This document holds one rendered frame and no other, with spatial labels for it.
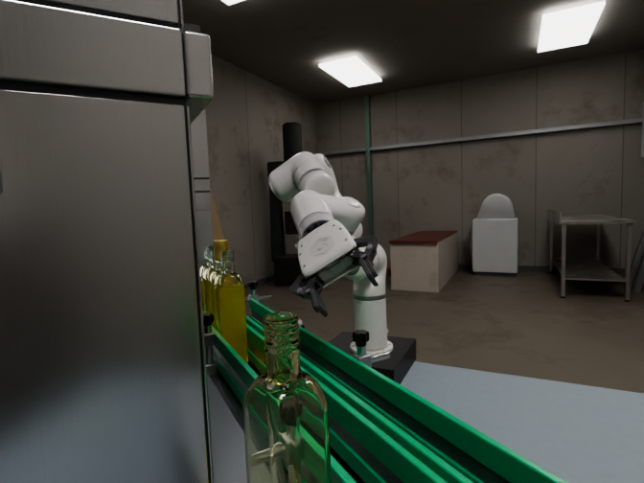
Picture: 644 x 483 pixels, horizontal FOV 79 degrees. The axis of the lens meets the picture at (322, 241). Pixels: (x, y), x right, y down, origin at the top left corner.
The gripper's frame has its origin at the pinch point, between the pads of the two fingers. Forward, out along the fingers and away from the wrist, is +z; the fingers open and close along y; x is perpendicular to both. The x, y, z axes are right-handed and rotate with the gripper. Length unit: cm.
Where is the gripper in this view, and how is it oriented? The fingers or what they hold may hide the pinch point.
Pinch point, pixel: (345, 292)
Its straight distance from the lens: 60.9
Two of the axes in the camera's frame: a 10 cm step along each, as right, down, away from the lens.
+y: 8.4, -5.3, -1.2
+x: 4.9, 6.4, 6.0
